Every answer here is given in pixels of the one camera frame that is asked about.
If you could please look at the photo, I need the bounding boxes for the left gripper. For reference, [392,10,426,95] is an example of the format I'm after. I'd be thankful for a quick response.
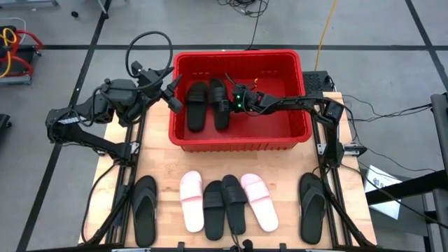
[136,68,184,114]

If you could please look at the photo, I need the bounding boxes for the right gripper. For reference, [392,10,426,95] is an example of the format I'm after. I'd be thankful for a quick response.
[219,85,263,113]

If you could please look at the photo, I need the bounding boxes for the black slide sandal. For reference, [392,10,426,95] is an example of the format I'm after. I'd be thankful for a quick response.
[208,78,231,131]
[202,180,227,242]
[184,81,209,133]
[221,174,249,236]

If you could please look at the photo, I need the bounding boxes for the red plastic bin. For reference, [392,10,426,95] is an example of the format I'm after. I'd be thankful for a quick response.
[168,49,313,153]

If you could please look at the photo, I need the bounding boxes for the pink slide sandal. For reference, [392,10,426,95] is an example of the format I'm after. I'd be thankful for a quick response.
[179,170,205,234]
[239,173,280,233]

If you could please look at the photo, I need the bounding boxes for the black flip-flop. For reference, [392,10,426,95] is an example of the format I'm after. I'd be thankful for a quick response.
[131,175,158,249]
[299,171,328,245]

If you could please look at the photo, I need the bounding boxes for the black vented box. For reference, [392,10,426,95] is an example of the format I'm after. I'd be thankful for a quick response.
[302,71,333,95]

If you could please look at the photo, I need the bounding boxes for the black stand leg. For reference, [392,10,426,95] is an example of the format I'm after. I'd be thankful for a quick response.
[97,0,110,20]

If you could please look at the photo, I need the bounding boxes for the grey metal stand foot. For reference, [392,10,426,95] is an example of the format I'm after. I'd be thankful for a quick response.
[0,0,60,8]

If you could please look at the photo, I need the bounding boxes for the white paper sheet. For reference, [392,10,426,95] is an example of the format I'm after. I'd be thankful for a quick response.
[363,164,403,221]

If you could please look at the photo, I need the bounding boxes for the black beam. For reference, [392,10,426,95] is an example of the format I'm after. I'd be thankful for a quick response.
[365,170,448,206]

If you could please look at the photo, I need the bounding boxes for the black floor cable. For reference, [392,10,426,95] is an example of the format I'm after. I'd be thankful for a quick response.
[216,0,270,51]

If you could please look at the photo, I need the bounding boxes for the yellow floor cable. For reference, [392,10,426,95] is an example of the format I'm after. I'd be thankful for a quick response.
[314,0,339,72]

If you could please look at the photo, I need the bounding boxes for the black aluminium frame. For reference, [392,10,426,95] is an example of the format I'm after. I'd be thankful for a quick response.
[83,78,174,246]
[306,90,377,248]

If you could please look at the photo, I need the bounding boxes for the black left arm base cable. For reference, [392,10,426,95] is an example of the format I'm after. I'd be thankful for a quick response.
[80,162,118,245]

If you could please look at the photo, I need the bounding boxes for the red frame cart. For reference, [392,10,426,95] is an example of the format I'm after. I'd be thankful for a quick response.
[0,26,43,86]

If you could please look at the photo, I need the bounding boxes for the yellow coiled hose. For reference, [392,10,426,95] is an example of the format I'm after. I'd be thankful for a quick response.
[0,27,18,78]

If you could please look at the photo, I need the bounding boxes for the thin black cable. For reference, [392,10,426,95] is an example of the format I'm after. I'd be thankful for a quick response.
[342,94,433,123]

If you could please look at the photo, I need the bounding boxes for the grey post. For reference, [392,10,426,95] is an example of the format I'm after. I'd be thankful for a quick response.
[430,92,448,252]

